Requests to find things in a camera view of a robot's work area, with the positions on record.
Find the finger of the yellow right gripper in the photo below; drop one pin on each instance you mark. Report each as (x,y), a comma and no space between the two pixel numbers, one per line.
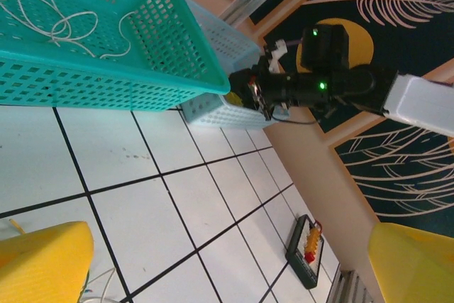
(236,99)

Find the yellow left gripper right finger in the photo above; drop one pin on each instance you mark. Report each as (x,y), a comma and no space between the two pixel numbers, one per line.
(415,271)

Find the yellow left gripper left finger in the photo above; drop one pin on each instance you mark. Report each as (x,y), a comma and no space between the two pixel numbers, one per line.
(42,267)

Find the teal plastic basket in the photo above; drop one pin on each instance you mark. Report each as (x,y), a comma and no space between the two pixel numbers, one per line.
(106,79)

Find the black terminal board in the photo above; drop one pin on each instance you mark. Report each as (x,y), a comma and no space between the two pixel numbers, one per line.
(301,264)

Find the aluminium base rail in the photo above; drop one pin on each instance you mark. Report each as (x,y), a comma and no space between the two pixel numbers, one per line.
(349,289)

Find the light blue plastic basket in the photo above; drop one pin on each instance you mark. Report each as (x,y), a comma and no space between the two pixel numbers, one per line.
(227,115)

